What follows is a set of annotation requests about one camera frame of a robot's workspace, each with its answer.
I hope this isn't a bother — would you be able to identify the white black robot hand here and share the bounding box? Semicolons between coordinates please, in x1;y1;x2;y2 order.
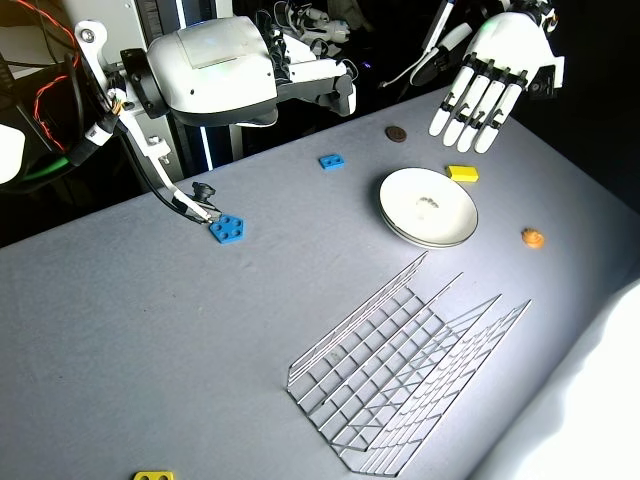
409;10;567;155
146;15;358;129

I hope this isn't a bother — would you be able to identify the white spare robot hand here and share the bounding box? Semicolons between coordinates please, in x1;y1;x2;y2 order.
279;2;351;45

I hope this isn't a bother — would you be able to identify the white cabinet with blue light strip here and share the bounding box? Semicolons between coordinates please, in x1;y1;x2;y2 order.
62;0;246;181

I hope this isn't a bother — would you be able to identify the yellow rectangular block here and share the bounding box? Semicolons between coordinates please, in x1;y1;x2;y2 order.
445;165;480;183

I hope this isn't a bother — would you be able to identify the blue pentagon block with holes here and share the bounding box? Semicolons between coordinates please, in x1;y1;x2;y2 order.
208;213;247;245

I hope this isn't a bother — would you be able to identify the white cable adapter with cord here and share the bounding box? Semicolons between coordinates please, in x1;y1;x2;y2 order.
378;0;457;89

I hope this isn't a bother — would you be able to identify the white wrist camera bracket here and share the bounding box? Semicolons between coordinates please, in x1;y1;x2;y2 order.
73;19;224;226

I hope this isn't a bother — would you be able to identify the red black twisted cable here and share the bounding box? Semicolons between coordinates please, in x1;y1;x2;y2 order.
9;0;81;154

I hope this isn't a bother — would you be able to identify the green cable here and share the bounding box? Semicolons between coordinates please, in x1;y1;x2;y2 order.
19;154;72;181

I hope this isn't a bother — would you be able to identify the wire dish rack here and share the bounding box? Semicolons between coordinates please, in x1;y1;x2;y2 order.
286;251;532;475

